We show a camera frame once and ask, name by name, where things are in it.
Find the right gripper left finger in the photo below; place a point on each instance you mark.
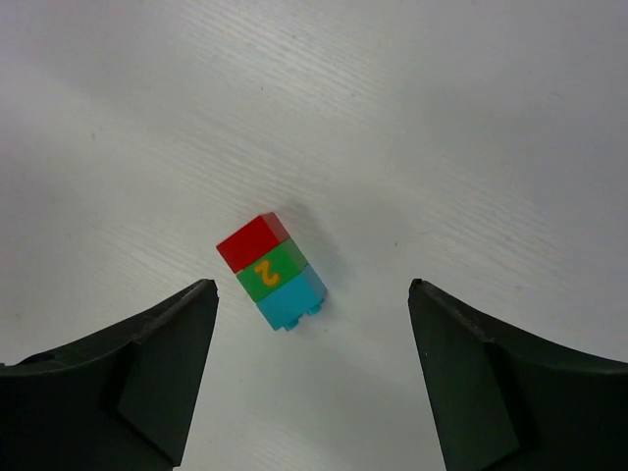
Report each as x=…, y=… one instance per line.
x=122, y=398

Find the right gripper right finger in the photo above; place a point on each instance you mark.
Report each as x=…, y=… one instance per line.
x=505, y=399

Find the cyan lego stack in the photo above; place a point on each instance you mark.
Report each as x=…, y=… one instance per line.
x=303, y=295

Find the green yellow lego stack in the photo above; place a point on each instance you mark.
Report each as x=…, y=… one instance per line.
x=272, y=270

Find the red lego stack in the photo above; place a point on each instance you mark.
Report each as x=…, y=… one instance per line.
x=252, y=241

